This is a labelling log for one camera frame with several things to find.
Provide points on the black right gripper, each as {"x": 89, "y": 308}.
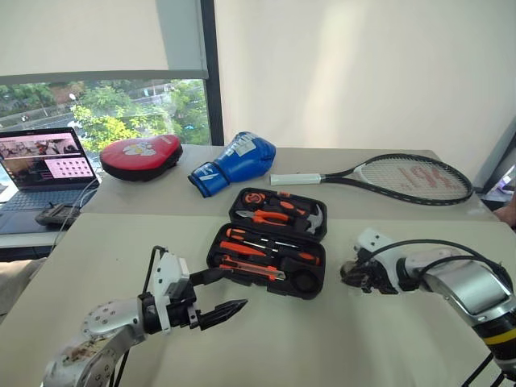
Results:
{"x": 377, "y": 278}

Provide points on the black tool case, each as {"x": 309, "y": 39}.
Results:
{"x": 310, "y": 282}

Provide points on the black orange screwdriver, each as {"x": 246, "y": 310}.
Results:
{"x": 309, "y": 258}
{"x": 234, "y": 233}

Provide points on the blue boxing glove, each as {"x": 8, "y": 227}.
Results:
{"x": 242, "y": 161}

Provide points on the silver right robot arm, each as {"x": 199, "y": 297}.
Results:
{"x": 463, "y": 278}

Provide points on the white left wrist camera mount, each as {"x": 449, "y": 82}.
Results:
{"x": 167, "y": 270}

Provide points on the black window frame post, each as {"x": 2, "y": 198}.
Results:
{"x": 211, "y": 101}

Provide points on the black tennis racket white grip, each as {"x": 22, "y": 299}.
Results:
{"x": 354, "y": 177}

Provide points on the white roller blind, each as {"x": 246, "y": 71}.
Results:
{"x": 363, "y": 72}
{"x": 80, "y": 36}

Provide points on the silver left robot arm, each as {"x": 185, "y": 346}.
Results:
{"x": 105, "y": 326}

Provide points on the open grey laptop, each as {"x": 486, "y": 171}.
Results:
{"x": 44, "y": 177}

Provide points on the grey framed monitor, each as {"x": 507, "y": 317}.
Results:
{"x": 498, "y": 169}

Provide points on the red boxing focus pad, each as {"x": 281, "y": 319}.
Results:
{"x": 141, "y": 157}

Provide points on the orange black tape measure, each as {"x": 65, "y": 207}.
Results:
{"x": 253, "y": 198}

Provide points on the orange black utility knife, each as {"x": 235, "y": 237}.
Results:
{"x": 250, "y": 268}

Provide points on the steel claw hammer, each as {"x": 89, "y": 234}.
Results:
{"x": 316, "y": 221}

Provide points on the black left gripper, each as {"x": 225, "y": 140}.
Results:
{"x": 181, "y": 310}

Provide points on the black handheld controller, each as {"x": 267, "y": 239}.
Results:
{"x": 56, "y": 215}

